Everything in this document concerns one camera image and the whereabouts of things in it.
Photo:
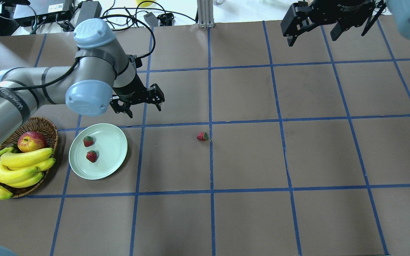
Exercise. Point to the red apple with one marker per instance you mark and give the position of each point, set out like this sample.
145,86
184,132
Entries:
31,141

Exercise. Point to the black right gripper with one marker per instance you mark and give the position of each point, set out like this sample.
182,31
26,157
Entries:
336,8

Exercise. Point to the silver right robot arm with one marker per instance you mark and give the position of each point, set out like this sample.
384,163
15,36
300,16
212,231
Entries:
400,10

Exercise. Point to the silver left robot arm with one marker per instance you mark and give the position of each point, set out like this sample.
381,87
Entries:
102,75

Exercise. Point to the black power brick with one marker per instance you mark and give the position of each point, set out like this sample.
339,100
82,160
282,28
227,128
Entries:
88,10

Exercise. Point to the light green plate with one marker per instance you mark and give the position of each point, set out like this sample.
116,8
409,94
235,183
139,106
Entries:
111,145

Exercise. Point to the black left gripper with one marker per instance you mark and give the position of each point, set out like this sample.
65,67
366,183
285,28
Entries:
131,91

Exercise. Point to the aluminium frame post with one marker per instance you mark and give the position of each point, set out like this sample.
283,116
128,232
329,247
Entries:
205,14

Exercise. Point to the red strawberry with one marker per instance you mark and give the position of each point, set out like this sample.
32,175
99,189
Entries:
91,156
203,136
88,141

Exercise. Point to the yellow banana bunch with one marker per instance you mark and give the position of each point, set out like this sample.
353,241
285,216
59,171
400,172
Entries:
17,176

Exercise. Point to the woven wicker fruit basket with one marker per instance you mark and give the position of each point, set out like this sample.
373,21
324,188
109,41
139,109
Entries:
47,129

